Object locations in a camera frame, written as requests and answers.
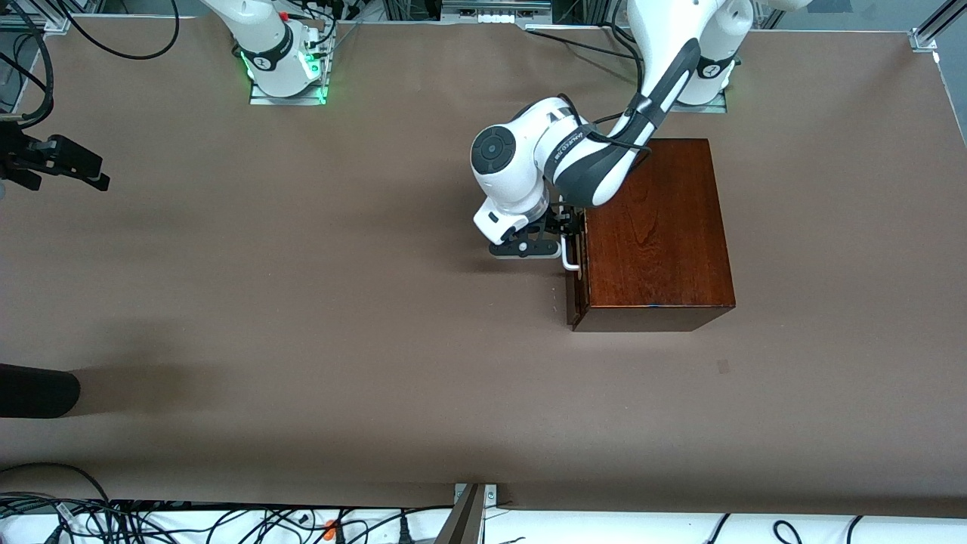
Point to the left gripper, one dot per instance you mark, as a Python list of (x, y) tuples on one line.
[(563, 224)]

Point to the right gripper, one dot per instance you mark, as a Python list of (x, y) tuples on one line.
[(23, 157)]

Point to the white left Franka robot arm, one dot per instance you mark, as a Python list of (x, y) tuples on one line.
[(529, 181)]

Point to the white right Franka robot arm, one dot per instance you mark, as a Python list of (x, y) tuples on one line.
[(264, 38)]

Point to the dark brown wooden cabinet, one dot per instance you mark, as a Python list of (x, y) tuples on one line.
[(665, 249)]

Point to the metal strip with white sockets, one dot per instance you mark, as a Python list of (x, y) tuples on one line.
[(495, 18)]

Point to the black cylinder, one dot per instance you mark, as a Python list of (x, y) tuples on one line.
[(38, 390)]

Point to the brown table cover sheet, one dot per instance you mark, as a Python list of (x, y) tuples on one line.
[(302, 302)]

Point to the orange connector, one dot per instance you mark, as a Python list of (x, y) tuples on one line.
[(330, 529)]

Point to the aluminium frame profile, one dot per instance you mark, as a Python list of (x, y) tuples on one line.
[(925, 38), (38, 24)]

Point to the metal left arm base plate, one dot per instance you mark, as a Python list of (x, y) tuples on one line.
[(714, 108)]

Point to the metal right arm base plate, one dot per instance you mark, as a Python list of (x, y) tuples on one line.
[(261, 100)]

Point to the metal corner bracket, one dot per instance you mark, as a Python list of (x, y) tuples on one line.
[(490, 495)]

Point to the aluminium post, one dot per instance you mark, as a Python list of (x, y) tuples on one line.
[(462, 521)]

